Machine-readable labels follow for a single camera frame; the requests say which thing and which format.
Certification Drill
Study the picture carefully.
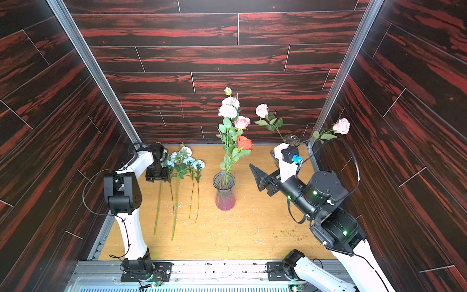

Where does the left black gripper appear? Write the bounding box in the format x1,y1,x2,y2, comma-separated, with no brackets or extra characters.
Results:
147,164,170,181

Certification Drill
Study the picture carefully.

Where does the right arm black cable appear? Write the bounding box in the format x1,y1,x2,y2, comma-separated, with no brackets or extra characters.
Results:
286,137,387,292

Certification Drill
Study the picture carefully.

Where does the blue white flower spray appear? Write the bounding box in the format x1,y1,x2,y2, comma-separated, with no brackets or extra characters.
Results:
170,143,192,241

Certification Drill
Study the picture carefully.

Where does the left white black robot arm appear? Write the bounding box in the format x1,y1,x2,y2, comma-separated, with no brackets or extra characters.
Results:
103,142,169,273

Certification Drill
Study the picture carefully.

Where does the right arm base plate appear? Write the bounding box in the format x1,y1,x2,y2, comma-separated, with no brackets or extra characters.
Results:
265,260,317,282

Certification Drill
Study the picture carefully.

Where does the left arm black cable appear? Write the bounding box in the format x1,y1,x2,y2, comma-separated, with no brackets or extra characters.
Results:
81,142,154,262

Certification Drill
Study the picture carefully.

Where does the clear glass vase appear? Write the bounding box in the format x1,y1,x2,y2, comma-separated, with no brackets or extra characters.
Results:
283,135,301,147

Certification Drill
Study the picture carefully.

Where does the purple glass vase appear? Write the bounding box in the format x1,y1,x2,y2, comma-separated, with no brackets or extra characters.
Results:
213,172,236,211

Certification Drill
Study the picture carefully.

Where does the light blue carnation stem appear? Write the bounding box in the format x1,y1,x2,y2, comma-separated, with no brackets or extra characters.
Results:
164,160,176,221
184,157,197,218
193,159,206,221

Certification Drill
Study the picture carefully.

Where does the pink rose stem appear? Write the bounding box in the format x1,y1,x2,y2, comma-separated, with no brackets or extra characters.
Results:
312,118,351,143
254,103,284,141

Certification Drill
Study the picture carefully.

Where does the red pink white rose bouquet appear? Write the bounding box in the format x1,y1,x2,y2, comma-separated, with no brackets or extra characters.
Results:
218,87,253,188

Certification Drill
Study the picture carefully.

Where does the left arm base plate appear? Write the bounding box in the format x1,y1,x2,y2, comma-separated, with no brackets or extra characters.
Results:
120,260,173,283

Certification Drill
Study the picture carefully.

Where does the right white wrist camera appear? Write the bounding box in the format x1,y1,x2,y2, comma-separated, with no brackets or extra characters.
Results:
274,143,303,183

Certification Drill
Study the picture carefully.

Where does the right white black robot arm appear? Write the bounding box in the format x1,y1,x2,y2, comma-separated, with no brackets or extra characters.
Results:
249,164,394,292

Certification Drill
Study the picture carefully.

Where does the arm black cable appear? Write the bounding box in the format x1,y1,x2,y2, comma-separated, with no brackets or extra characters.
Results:
286,137,387,292
81,142,154,262

